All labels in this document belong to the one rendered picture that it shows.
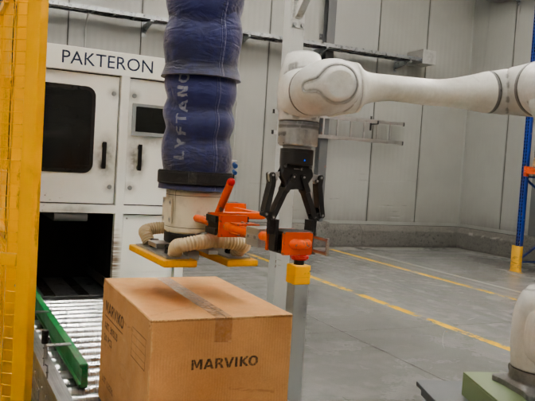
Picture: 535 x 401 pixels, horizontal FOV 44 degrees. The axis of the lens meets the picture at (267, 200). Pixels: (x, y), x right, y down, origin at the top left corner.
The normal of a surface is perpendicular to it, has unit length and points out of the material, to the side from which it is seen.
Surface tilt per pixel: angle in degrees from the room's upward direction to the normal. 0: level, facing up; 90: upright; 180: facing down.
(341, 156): 90
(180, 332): 90
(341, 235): 90
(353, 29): 90
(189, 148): 75
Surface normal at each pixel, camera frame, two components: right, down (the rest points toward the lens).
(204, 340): 0.42, 0.07
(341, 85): 0.11, 0.07
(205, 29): 0.15, -0.19
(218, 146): 0.69, -0.17
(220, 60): 0.62, 0.25
